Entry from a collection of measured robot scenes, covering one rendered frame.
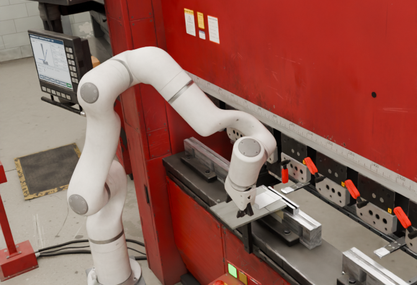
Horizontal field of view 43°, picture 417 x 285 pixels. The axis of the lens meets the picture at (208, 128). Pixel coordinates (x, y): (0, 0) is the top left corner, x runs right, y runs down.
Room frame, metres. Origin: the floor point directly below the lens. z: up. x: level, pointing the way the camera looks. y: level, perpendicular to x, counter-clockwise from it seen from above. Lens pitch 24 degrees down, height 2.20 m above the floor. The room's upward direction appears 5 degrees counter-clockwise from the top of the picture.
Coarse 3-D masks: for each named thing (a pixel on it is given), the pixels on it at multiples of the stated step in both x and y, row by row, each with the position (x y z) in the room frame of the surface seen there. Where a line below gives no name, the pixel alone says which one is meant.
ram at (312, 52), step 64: (192, 0) 2.35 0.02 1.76; (256, 0) 1.91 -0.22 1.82; (320, 0) 1.61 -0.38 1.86; (384, 0) 1.39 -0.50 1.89; (192, 64) 2.40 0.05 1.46; (256, 64) 1.93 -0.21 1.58; (320, 64) 1.61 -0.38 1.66; (384, 64) 1.38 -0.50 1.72; (320, 128) 1.61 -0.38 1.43; (384, 128) 1.37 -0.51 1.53
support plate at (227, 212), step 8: (256, 192) 1.94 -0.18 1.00; (216, 208) 1.85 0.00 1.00; (224, 208) 1.84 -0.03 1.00; (232, 208) 1.84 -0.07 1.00; (264, 208) 1.81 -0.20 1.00; (272, 208) 1.81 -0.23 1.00; (280, 208) 1.81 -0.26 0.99; (224, 216) 1.78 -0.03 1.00; (232, 216) 1.78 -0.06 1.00; (248, 216) 1.77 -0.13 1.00; (256, 216) 1.76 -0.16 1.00; (232, 224) 1.72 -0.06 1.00; (240, 224) 1.72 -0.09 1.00
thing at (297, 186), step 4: (296, 184) 1.97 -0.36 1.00; (300, 184) 1.96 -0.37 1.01; (304, 184) 1.96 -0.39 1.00; (308, 184) 1.96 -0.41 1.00; (312, 184) 1.98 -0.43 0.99; (288, 188) 1.94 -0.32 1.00; (292, 188) 1.94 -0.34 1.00; (296, 188) 1.93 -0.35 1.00; (300, 188) 1.94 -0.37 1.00; (284, 192) 1.91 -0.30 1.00; (288, 192) 1.91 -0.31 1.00
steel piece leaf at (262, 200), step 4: (256, 196) 1.91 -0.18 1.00; (260, 196) 1.90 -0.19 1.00; (264, 196) 1.90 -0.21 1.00; (268, 196) 1.90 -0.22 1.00; (256, 200) 1.88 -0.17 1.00; (260, 200) 1.87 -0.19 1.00; (264, 200) 1.87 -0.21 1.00; (268, 200) 1.87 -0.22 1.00; (272, 200) 1.86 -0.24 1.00; (276, 200) 1.86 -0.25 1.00; (256, 204) 1.82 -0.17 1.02; (260, 204) 1.84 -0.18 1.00; (264, 204) 1.84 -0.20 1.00; (268, 204) 1.84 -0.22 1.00; (256, 208) 1.82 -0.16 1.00; (260, 208) 1.81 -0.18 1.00
